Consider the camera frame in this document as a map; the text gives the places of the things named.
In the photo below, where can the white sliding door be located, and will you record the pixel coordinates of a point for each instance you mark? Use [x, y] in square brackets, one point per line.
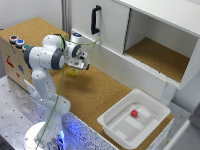
[101, 24]

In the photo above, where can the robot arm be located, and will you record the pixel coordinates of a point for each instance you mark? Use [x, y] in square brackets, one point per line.
[43, 83]

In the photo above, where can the red button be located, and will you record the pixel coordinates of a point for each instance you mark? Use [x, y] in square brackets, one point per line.
[13, 39]

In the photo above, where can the white cabinet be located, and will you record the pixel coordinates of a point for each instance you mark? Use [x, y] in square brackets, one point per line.
[156, 46]

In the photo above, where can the white plastic box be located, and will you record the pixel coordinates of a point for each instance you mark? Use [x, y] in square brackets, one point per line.
[133, 118]

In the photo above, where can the green button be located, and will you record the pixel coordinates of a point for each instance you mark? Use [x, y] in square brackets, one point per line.
[25, 47]

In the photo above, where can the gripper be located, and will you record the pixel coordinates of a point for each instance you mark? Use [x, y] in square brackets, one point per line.
[78, 61]

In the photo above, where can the yellow block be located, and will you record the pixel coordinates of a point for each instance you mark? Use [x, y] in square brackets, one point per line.
[74, 71]

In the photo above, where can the blue button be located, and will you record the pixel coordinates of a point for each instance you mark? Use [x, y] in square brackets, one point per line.
[20, 42]

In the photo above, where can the pink block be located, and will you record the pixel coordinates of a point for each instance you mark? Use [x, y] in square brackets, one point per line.
[134, 113]

